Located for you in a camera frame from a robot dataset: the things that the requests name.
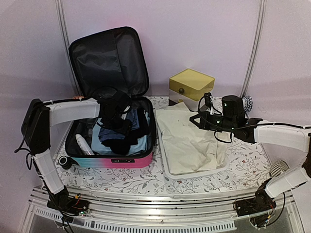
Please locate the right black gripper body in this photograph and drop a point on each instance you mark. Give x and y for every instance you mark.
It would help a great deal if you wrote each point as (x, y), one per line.
(226, 124)

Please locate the pink and teal kids suitcase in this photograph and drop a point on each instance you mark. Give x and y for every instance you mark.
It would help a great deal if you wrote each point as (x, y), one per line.
(110, 69)

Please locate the right metal wall post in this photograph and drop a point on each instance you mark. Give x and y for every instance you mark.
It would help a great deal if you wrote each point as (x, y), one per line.
(255, 47)

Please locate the beige garment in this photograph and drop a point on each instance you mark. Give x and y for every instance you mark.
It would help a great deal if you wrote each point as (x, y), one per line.
(192, 140)

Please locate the floral white tablecloth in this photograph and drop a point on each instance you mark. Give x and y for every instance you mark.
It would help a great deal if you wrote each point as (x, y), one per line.
(247, 168)

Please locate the left metal wall post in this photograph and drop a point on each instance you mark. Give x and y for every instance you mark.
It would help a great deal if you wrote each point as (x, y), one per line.
(62, 22)

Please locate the pale blue folded garment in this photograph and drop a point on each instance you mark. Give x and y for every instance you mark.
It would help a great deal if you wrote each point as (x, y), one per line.
(97, 147)

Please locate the white plastic bottle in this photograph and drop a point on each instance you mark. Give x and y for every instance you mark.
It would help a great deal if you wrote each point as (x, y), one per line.
(85, 148)

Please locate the silver ribbed metal cup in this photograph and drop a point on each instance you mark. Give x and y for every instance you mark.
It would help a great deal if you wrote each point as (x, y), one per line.
(278, 168)

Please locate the metal wall post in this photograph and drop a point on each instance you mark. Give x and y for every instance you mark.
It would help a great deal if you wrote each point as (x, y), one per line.
(255, 47)
(62, 22)

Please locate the black garment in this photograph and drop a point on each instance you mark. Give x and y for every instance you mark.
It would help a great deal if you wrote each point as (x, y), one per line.
(122, 147)

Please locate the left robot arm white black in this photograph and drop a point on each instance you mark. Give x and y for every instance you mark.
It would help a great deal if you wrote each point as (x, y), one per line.
(41, 116)

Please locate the aluminium front rail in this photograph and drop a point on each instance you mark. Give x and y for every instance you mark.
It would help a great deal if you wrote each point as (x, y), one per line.
(166, 213)

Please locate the dark blue patterned garment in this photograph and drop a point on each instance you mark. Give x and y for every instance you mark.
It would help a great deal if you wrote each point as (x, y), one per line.
(107, 134)

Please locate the yellow and white storage box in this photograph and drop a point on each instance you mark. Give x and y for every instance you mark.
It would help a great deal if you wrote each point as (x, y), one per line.
(188, 86)

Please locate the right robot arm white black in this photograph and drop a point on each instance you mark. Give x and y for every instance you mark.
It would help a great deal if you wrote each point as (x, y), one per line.
(233, 119)

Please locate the black white patterned cloth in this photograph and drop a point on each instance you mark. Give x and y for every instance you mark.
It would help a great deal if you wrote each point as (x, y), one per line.
(247, 103)

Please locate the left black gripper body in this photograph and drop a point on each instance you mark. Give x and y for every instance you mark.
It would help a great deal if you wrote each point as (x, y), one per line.
(115, 124)

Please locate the white plastic mesh basket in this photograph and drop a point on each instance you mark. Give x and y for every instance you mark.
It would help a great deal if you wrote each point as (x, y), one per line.
(194, 173)

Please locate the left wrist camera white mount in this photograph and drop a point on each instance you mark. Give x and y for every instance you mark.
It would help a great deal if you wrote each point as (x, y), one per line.
(127, 114)

